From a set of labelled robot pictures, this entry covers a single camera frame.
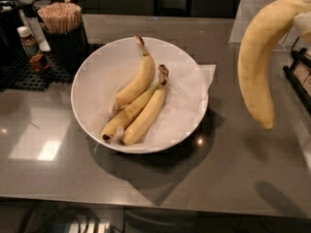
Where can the dark lidded jar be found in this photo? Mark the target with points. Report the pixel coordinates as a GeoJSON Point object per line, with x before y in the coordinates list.
{"type": "Point", "coordinates": [40, 4]}
{"type": "Point", "coordinates": [27, 7]}

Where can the white bowl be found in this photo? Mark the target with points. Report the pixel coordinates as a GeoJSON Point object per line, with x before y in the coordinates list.
{"type": "Point", "coordinates": [121, 52]}

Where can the white flat card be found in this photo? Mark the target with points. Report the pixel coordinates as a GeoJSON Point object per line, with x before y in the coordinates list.
{"type": "Point", "coordinates": [37, 30]}

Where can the clear acrylic sign holder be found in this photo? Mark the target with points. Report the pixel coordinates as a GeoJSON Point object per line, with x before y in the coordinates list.
{"type": "Point", "coordinates": [247, 9]}

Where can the black stick holder cup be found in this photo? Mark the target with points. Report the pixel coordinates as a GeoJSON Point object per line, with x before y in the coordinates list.
{"type": "Point", "coordinates": [71, 48]}

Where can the bundle of wooden sticks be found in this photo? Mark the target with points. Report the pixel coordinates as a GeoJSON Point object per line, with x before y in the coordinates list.
{"type": "Point", "coordinates": [61, 17]}

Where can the black container far left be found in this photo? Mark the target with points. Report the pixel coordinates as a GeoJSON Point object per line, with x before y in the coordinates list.
{"type": "Point", "coordinates": [10, 21]}

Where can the black grid mat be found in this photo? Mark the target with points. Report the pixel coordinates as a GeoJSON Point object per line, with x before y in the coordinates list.
{"type": "Point", "coordinates": [19, 75]}

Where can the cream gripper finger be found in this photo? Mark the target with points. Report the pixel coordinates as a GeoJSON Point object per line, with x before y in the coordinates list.
{"type": "Point", "coordinates": [302, 23]}

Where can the long-stemmed yellow banana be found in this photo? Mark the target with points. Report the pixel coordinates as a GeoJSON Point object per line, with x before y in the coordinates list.
{"type": "Point", "coordinates": [265, 30]}

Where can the small sauce bottle white cap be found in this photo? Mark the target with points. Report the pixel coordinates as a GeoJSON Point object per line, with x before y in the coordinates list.
{"type": "Point", "coordinates": [28, 41]}

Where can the small brown jar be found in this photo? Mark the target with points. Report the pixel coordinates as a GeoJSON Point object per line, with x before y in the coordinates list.
{"type": "Point", "coordinates": [39, 63]}

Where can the white paper liner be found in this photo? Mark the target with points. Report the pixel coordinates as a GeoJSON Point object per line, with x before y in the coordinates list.
{"type": "Point", "coordinates": [184, 107]}

